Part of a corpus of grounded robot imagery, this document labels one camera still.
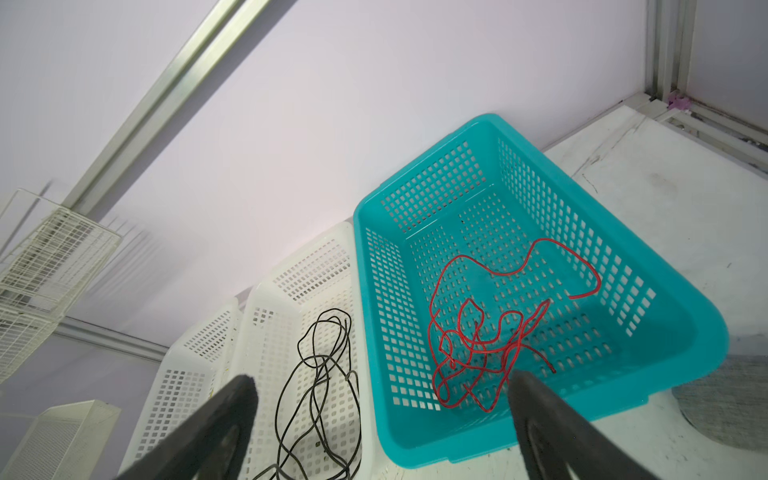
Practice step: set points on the white plastic basket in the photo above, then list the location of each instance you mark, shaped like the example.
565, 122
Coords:
301, 338
193, 369

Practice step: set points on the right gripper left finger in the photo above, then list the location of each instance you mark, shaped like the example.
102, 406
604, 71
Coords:
211, 444

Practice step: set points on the white wire wall basket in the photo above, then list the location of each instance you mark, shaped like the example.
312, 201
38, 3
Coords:
49, 255

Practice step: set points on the middle white plastic basket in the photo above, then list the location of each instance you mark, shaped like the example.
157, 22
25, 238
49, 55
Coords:
301, 338

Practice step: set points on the white mesh two-tier shelf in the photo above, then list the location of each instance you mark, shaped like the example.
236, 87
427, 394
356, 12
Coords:
64, 442

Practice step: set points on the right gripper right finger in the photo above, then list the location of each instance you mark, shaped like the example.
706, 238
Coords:
556, 442

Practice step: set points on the left white plastic basket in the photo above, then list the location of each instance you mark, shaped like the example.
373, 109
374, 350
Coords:
193, 369

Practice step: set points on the teal plastic basket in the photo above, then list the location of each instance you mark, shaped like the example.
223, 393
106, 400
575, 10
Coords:
482, 257

